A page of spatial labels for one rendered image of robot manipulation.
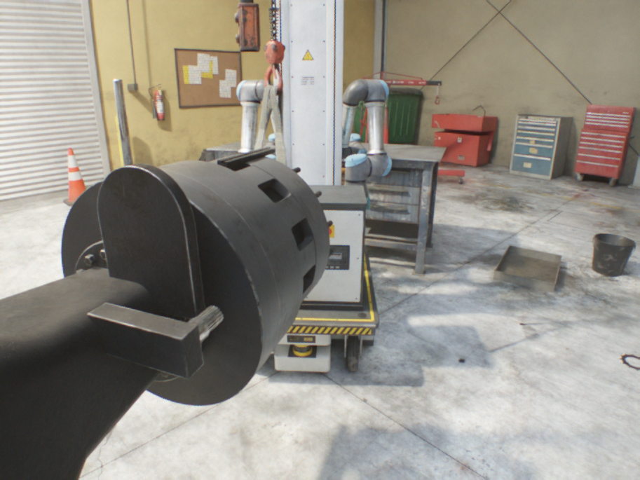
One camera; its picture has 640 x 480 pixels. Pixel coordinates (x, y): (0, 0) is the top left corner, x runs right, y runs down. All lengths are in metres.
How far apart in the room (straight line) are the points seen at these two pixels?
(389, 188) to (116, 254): 2.40
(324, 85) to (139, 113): 4.89
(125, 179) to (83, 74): 5.75
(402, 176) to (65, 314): 2.56
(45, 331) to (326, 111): 1.70
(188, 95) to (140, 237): 6.32
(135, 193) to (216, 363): 0.41
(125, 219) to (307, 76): 1.49
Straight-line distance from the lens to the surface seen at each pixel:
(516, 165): 7.71
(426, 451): 1.75
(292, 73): 2.11
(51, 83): 6.37
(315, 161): 2.12
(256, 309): 0.79
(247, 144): 2.37
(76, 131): 6.43
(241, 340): 0.86
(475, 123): 7.99
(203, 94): 7.15
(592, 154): 7.59
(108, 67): 6.61
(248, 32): 1.03
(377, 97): 2.34
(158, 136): 6.84
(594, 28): 8.24
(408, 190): 2.99
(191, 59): 7.09
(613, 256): 3.64
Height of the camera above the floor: 1.28
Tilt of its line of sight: 20 degrees down
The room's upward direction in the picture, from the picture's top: straight up
